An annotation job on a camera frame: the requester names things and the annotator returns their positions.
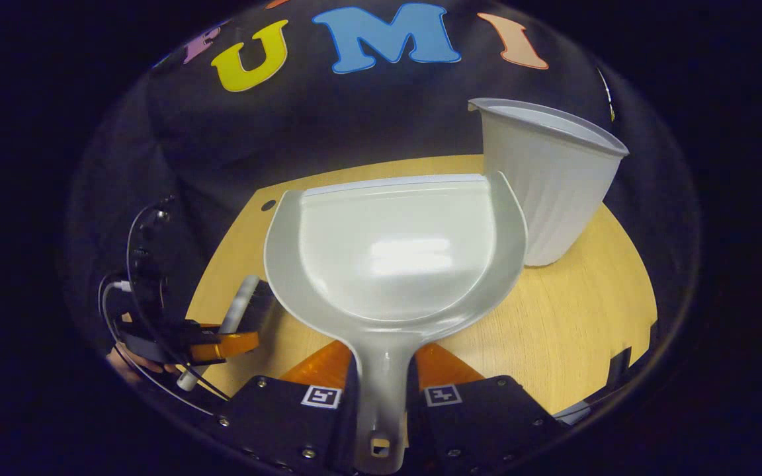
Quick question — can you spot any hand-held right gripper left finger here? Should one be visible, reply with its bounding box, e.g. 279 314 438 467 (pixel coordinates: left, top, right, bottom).
219 340 360 475

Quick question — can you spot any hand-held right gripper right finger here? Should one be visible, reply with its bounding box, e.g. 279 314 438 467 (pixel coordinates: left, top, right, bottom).
407 342 567 475

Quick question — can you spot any small grey broom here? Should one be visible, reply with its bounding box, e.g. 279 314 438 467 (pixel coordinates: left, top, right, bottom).
176 274 279 392

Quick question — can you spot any grey plastic dustpan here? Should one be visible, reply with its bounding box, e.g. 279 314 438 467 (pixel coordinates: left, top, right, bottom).
264 171 529 475

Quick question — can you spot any white ribbed garbage bin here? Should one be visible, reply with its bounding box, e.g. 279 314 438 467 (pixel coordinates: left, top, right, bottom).
467 98 630 268

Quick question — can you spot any light wooden desktop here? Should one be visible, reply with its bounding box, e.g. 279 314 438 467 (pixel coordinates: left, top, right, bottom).
186 154 659 424

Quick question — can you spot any white cable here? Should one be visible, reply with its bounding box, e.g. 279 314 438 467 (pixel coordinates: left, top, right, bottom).
99 280 220 417

